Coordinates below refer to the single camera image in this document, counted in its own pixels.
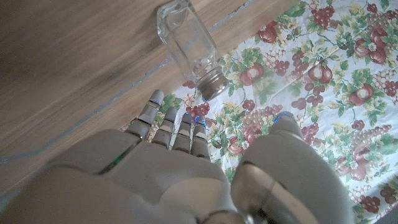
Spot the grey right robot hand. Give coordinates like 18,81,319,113
0,89,355,224

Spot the clear glass salt shaker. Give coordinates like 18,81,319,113
156,0,230,102

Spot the floral fruit print backdrop cloth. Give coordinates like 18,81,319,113
119,0,398,224

